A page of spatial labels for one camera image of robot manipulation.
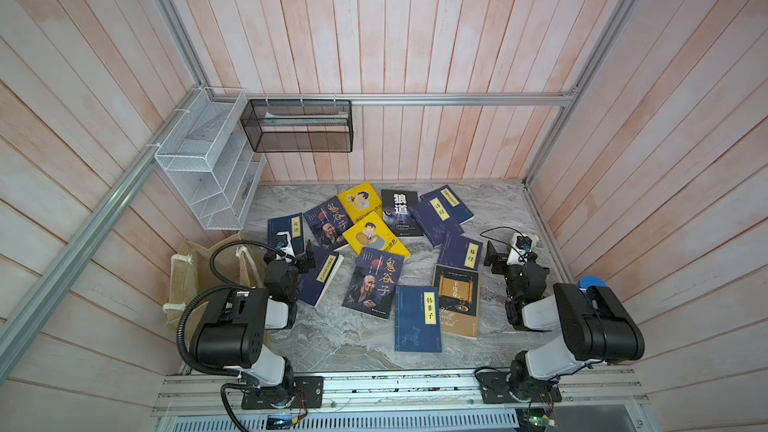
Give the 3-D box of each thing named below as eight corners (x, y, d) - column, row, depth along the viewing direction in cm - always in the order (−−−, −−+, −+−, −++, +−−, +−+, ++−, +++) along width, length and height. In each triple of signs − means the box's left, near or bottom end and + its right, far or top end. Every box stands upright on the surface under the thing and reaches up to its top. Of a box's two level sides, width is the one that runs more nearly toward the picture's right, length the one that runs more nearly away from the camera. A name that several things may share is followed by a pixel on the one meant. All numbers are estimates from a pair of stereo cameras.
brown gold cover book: (439, 338, 84) (441, 335, 82) (431, 269, 98) (432, 265, 96) (490, 338, 84) (493, 335, 82) (474, 269, 98) (476, 265, 96)
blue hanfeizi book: (395, 352, 82) (396, 349, 79) (393, 291, 93) (394, 286, 90) (443, 352, 82) (445, 349, 79) (435, 291, 93) (437, 286, 90)
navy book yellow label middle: (434, 246, 103) (436, 241, 101) (409, 210, 114) (410, 204, 111) (462, 234, 107) (465, 229, 104) (436, 200, 117) (437, 194, 114)
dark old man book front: (342, 306, 90) (341, 301, 87) (361, 250, 102) (361, 245, 100) (388, 318, 87) (389, 314, 85) (402, 260, 100) (403, 255, 97)
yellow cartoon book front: (375, 278, 95) (375, 273, 92) (342, 234, 106) (342, 229, 103) (408, 256, 100) (409, 251, 97) (374, 217, 111) (374, 211, 108)
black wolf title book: (381, 236, 106) (382, 230, 103) (381, 195, 118) (381, 189, 116) (420, 236, 106) (422, 230, 103) (416, 195, 118) (417, 189, 116)
